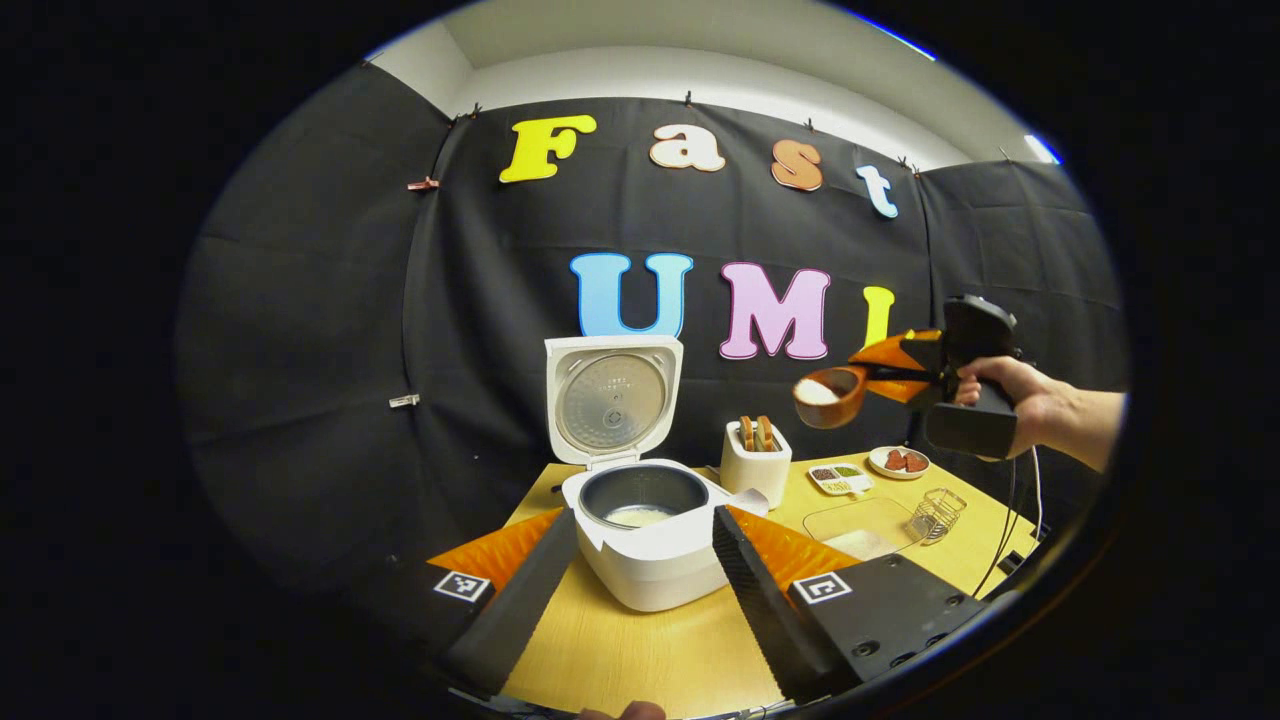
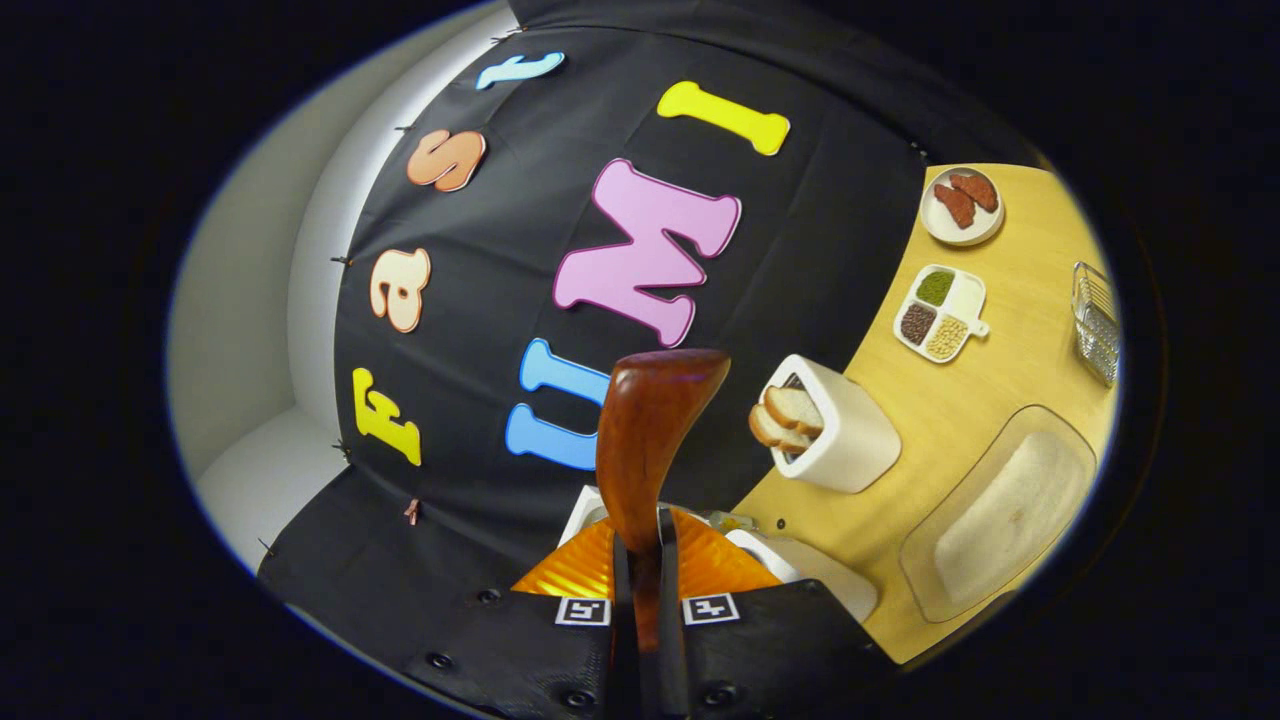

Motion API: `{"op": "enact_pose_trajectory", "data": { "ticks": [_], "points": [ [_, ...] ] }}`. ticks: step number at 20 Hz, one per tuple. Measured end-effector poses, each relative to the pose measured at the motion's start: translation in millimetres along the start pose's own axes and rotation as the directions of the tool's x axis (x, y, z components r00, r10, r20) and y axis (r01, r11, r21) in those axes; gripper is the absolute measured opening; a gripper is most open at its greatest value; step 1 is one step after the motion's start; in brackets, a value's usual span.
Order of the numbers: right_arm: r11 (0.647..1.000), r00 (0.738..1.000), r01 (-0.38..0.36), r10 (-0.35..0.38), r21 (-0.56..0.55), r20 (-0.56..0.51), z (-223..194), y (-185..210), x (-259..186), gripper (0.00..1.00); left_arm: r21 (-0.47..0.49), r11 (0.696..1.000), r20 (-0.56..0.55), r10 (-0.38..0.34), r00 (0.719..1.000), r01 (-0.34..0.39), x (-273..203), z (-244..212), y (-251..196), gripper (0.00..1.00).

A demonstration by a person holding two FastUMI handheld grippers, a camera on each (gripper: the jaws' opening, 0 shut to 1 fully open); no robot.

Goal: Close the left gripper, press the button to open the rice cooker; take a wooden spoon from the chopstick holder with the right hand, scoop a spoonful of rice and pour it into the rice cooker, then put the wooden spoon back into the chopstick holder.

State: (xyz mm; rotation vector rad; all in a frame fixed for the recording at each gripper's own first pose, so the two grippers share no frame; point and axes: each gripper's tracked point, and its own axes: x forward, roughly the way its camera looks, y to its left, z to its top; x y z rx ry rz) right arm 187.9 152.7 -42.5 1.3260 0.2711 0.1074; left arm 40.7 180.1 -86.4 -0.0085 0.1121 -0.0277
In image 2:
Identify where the white rice cooker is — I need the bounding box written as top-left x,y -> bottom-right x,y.
558,485 -> 879,623

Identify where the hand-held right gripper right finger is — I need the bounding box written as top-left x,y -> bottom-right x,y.
655,505 -> 901,720

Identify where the brown wooden spoon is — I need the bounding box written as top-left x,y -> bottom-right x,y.
596,349 -> 732,651

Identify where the white divided grain dish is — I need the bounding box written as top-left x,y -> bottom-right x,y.
892,264 -> 991,364

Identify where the white toaster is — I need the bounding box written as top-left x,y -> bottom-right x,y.
770,354 -> 902,494

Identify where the bread slice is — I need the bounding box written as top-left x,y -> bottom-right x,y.
749,403 -> 813,456
762,385 -> 825,438

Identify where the white round plate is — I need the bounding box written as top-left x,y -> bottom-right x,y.
919,166 -> 1006,247

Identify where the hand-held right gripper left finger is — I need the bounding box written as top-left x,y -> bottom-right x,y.
405,515 -> 641,720

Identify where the black backdrop cloth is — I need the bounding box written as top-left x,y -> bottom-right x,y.
258,0 -> 1041,691

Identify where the clear chopstick holder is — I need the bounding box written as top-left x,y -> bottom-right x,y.
1071,261 -> 1121,388

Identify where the clear plastic container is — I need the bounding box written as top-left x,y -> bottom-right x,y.
898,404 -> 1099,625

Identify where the red-brown meat piece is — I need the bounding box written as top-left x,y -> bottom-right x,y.
933,183 -> 977,230
949,172 -> 1000,213

